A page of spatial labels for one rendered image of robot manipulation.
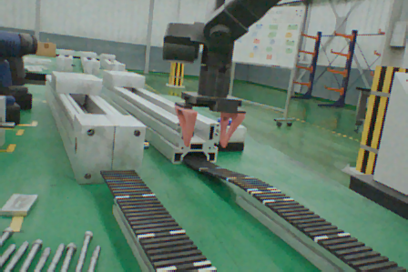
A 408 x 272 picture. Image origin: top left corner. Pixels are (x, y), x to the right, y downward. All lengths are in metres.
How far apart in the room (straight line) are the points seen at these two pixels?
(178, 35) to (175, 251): 0.40
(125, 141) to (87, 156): 0.06
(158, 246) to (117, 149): 0.26
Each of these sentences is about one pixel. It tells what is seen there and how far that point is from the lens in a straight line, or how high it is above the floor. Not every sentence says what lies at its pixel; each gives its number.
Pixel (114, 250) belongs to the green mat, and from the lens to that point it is 0.44.
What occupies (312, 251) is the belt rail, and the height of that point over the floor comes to 0.79.
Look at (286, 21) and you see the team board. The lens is 6.44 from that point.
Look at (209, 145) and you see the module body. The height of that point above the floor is 0.82.
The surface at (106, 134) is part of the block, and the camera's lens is 0.60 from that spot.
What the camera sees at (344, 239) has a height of 0.81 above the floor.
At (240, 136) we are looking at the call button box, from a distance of 0.90.
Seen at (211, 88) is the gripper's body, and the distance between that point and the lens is 0.66.
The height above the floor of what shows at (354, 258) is 0.81.
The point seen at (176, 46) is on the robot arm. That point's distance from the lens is 0.67.
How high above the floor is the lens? 1.00
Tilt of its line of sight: 10 degrees down
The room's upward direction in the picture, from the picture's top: 7 degrees clockwise
